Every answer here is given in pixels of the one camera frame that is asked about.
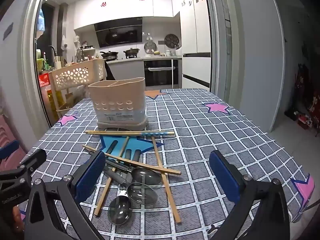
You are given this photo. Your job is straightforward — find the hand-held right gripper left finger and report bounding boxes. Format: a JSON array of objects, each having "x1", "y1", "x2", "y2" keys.
[{"x1": 24, "y1": 151, "x2": 107, "y2": 240}]

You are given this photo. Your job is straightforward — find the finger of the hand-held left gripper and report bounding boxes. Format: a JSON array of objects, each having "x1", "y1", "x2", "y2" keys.
[
  {"x1": 0, "y1": 139, "x2": 21, "y2": 159},
  {"x1": 0, "y1": 149, "x2": 47, "y2": 182}
]

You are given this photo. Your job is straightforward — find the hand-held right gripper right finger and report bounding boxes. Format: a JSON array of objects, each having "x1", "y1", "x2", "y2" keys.
[{"x1": 209, "y1": 150, "x2": 292, "y2": 240}]

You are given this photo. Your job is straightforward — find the plain wooden chopstick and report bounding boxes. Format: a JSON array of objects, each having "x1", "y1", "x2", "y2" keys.
[
  {"x1": 151, "y1": 136, "x2": 182, "y2": 224},
  {"x1": 94, "y1": 136, "x2": 130, "y2": 217},
  {"x1": 82, "y1": 145, "x2": 181, "y2": 175}
]

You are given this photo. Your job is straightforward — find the black-handled steel spoon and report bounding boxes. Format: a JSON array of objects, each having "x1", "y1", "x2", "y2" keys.
[
  {"x1": 103, "y1": 167, "x2": 158, "y2": 205},
  {"x1": 100, "y1": 157, "x2": 163, "y2": 186},
  {"x1": 108, "y1": 149, "x2": 142, "y2": 226}
]

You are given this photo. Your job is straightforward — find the blue-patterned wooden chopstick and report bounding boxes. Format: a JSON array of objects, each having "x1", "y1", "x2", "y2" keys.
[{"x1": 85, "y1": 130, "x2": 175, "y2": 136}]

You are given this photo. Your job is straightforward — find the beige plastic utensil holder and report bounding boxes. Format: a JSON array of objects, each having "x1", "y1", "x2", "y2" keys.
[{"x1": 87, "y1": 77, "x2": 148, "y2": 132}]

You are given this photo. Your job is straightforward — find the pink ribbed storage box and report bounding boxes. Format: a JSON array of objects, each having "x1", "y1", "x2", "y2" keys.
[{"x1": 0, "y1": 115, "x2": 25, "y2": 173}]

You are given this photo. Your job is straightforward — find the grey checkered star tablecloth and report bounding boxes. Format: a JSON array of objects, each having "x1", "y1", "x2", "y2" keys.
[{"x1": 19, "y1": 88, "x2": 315, "y2": 240}]

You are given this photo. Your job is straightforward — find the yellow oil bottle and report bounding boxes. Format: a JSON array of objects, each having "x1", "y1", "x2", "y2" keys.
[{"x1": 47, "y1": 89, "x2": 63, "y2": 113}]

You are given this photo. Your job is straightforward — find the red box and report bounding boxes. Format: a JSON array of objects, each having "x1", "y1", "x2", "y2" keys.
[{"x1": 39, "y1": 74, "x2": 52, "y2": 88}]

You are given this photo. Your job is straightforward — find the cream tiered storage cart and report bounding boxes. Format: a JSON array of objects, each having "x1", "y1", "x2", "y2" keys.
[{"x1": 49, "y1": 59, "x2": 107, "y2": 119}]

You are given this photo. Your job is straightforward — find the dark jacket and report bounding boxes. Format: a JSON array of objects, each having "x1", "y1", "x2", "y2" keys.
[{"x1": 104, "y1": 61, "x2": 115, "y2": 80}]

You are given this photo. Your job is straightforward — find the grey base cabinet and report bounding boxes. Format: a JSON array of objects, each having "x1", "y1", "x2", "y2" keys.
[{"x1": 107, "y1": 59, "x2": 145, "y2": 80}]

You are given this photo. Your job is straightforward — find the white refrigerator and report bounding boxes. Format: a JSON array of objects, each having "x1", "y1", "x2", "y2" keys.
[{"x1": 180, "y1": 0, "x2": 212, "y2": 89}]

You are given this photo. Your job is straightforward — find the red festive decorations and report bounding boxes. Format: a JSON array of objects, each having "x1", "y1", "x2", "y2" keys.
[{"x1": 285, "y1": 62, "x2": 320, "y2": 130}]

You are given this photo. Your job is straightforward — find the black built-in oven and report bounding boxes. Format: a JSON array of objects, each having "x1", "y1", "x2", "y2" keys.
[{"x1": 144, "y1": 59, "x2": 179, "y2": 87}]

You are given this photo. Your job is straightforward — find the white countertop spice shelf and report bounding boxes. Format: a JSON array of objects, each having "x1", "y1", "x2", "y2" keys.
[{"x1": 75, "y1": 46, "x2": 97, "y2": 62}]

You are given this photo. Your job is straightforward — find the black range hood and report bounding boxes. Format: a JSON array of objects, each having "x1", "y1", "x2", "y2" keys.
[{"x1": 94, "y1": 17, "x2": 143, "y2": 48}]

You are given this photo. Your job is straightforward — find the dark round steamer tray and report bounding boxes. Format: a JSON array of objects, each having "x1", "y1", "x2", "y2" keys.
[{"x1": 164, "y1": 34, "x2": 181, "y2": 48}]

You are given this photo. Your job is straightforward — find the white upper kitchen cabinets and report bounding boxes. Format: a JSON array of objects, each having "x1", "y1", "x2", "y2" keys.
[{"x1": 74, "y1": 0, "x2": 175, "y2": 30}]

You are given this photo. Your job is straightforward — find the grey wall switch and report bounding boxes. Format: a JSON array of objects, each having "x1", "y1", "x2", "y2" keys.
[{"x1": 2, "y1": 22, "x2": 14, "y2": 40}]

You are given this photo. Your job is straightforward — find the grey sliding door frame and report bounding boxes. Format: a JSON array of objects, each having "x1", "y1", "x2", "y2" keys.
[{"x1": 22, "y1": 0, "x2": 240, "y2": 130}]

